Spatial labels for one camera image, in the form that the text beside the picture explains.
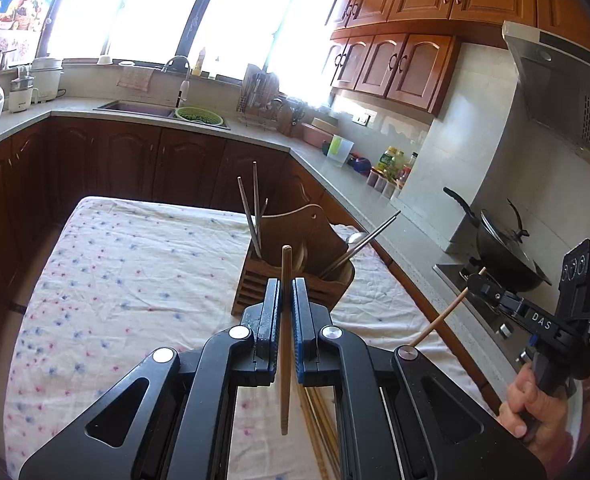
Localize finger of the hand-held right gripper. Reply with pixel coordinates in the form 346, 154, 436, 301
466, 272, 506, 307

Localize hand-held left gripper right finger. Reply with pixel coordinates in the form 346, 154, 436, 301
290, 277, 548, 480

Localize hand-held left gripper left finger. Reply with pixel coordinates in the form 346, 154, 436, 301
19, 277, 282, 480

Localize wooden utensil holder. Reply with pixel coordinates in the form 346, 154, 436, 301
231, 203, 356, 317

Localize dish rack with utensils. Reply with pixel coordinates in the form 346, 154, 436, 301
236, 62, 306, 136

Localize person's right hand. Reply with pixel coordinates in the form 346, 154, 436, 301
498, 362, 583, 458

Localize black gas stove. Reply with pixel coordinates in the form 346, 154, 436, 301
434, 257, 561, 361

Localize black wok with lid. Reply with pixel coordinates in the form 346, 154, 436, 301
442, 186, 553, 293

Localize white condiment jar set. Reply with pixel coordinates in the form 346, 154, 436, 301
367, 167, 403, 200

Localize white floral tablecloth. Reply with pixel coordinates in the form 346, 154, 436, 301
2, 196, 496, 480

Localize grey kitchen countertop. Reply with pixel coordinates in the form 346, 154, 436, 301
0, 96, 541, 376

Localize steel range hood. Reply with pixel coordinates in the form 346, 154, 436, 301
501, 20, 590, 161

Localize dark wooden lower cabinets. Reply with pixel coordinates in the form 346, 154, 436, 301
0, 120, 326, 311

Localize green colander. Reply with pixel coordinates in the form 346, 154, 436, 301
175, 106, 225, 126

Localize wooden upper cabinets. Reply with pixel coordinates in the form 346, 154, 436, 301
325, 0, 590, 116

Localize curved kitchen faucet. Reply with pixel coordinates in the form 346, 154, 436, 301
161, 55, 193, 108

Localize kitchen sink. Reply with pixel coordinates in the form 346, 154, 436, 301
94, 100, 231, 132

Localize pink dish cloth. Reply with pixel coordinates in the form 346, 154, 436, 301
116, 65, 154, 92

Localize large white rice cooker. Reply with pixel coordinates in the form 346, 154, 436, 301
29, 56, 66, 102

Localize small white electric steamer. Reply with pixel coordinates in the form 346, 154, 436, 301
7, 65, 38, 113

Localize large kitchen window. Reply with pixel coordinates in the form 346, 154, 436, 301
40, 0, 356, 106

